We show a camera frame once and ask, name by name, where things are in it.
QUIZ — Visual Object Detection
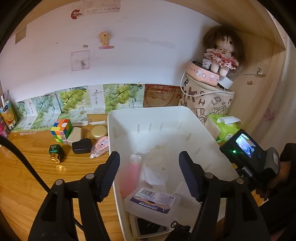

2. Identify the white charger block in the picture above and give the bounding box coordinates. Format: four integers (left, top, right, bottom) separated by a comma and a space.
218, 76, 233, 90

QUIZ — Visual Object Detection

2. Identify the beige charger plug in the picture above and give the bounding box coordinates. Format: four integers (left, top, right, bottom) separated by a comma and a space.
66, 127, 82, 146

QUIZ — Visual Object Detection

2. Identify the round beige compact case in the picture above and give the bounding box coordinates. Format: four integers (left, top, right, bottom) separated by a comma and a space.
91, 125, 107, 140

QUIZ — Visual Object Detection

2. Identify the pink oval box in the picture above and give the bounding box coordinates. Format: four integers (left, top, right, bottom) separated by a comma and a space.
186, 60, 220, 87

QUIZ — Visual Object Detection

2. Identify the plush doll brown hair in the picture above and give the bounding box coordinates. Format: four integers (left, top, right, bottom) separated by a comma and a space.
203, 26, 245, 77

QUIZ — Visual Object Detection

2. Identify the white plastic storage bin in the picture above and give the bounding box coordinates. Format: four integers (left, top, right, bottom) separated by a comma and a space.
108, 106, 238, 240

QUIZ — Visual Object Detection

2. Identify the yellow bear wall sticker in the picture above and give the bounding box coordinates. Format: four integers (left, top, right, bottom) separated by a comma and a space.
99, 31, 114, 50

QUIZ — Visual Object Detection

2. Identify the pink snack can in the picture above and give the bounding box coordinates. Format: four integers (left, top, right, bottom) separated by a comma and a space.
0, 116, 10, 138

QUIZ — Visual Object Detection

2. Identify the black charger plug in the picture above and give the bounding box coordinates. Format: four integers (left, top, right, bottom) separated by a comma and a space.
72, 138, 92, 154

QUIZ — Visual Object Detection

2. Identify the black handheld camera device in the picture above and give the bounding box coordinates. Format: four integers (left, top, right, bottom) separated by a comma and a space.
220, 129, 280, 189

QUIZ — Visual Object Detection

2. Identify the dark phone in bin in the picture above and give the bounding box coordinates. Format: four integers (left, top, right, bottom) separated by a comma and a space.
129, 214, 172, 239

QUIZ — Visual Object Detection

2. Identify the brown cardboard panel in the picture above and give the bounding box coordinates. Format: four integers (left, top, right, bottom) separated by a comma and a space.
143, 84, 182, 108

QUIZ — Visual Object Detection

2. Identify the clear plastic floss box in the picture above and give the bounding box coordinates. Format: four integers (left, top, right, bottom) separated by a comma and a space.
124, 186, 181, 226

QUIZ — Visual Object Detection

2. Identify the beige letter print bag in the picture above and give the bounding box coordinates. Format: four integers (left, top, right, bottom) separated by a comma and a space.
179, 74, 235, 124

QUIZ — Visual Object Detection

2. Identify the pink tube in bin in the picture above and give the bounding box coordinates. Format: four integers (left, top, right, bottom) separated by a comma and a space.
120, 154, 142, 198

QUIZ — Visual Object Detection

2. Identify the pink correction tape dispenser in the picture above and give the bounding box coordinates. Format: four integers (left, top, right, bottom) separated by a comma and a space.
90, 136, 109, 159

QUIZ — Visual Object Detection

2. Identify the grape print paper backdrop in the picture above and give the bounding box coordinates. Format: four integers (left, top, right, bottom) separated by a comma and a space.
12, 83, 145, 132

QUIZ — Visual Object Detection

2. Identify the black cable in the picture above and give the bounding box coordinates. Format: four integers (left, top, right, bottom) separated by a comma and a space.
0, 134, 84, 232

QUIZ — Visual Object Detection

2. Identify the green tissue pack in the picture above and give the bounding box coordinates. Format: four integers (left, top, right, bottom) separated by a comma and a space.
204, 114, 241, 144

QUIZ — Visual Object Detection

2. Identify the colourful puzzle cube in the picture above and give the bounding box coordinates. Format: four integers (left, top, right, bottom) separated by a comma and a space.
50, 119, 73, 144

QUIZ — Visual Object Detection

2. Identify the pink square wall sticker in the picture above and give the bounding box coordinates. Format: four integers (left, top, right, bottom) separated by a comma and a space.
70, 50, 90, 71

